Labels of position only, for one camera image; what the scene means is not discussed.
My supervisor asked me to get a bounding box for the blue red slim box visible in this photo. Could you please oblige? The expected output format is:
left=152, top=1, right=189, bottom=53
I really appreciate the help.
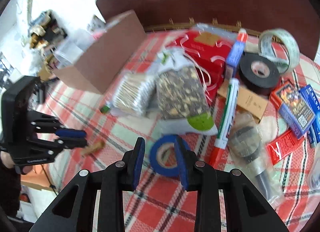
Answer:
left=225, top=28, right=248, bottom=79

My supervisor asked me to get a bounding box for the bag of cotton swabs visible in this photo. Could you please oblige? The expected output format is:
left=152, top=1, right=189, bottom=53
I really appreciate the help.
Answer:
left=110, top=71, right=156, bottom=117

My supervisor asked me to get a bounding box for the black green tube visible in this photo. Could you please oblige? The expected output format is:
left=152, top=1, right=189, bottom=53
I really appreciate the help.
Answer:
left=100, top=105, right=111, bottom=114

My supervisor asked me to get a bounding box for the brown cardboard storage box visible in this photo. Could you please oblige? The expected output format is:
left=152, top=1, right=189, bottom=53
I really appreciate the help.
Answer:
left=54, top=10, right=146, bottom=94

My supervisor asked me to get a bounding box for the large red gift box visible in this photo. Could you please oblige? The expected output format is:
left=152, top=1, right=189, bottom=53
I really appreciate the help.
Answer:
left=166, top=23, right=237, bottom=105

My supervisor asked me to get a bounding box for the red plaid tablecloth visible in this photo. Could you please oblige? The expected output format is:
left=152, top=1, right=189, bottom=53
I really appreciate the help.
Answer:
left=41, top=30, right=319, bottom=231

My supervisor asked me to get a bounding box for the operator hand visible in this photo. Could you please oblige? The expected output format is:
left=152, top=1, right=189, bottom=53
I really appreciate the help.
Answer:
left=1, top=151, right=33, bottom=175

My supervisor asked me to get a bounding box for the blue medicine box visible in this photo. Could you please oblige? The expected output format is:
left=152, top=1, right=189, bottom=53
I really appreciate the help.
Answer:
left=299, top=84, right=320, bottom=148

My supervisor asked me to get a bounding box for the bagged black microphone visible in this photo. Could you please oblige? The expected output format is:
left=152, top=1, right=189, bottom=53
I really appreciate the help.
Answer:
left=227, top=112, right=284, bottom=209

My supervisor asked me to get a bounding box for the gold cardboard box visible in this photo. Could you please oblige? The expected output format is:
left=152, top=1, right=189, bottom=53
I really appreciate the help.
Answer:
left=214, top=81, right=268, bottom=123

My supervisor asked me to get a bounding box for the herb sachet bag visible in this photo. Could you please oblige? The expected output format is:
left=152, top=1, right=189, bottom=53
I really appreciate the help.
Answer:
left=156, top=47, right=217, bottom=136

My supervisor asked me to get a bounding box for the white green marker pen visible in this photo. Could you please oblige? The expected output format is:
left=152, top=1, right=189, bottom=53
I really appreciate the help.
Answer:
left=209, top=78, right=239, bottom=169

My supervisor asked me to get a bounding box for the red card box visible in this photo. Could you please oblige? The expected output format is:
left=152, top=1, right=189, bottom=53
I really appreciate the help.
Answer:
left=266, top=129, right=305, bottom=165

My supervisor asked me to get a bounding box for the colourful card box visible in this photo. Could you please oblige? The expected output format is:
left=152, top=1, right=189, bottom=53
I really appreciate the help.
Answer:
left=269, top=81, right=314, bottom=138

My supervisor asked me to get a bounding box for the black tape roll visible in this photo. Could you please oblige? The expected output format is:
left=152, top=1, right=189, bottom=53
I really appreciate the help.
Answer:
left=239, top=53, right=280, bottom=96

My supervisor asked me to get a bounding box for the clear patterned tape roll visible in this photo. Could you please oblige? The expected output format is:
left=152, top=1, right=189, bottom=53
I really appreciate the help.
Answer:
left=258, top=28, right=300, bottom=75

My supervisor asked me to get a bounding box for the blue tape roll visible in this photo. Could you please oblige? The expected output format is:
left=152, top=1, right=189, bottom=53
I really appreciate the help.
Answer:
left=149, top=135, right=179, bottom=177

